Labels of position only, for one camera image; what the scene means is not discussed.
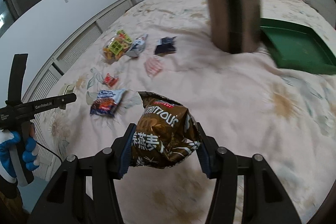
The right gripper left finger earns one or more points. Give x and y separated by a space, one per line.
82 190

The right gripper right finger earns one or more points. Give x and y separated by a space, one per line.
265 199

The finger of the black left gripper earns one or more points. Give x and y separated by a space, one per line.
18 68

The dried fruit snack bag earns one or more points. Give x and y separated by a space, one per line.
117 46

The blue white torn snack pack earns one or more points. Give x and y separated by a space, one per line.
137 47

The dark navy snack packet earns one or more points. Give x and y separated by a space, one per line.
165 45

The brown oat snack bag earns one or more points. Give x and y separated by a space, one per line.
166 133

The pink striped snack packet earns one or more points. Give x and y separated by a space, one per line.
153 65

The white radiator cover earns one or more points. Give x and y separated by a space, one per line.
51 128

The green tray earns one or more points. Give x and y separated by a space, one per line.
298 47

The blue white chocolate snack pack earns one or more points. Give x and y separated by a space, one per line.
107 102

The small red snack packet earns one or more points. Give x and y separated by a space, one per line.
110 80

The floral pink bed quilt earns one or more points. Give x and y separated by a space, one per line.
244 101

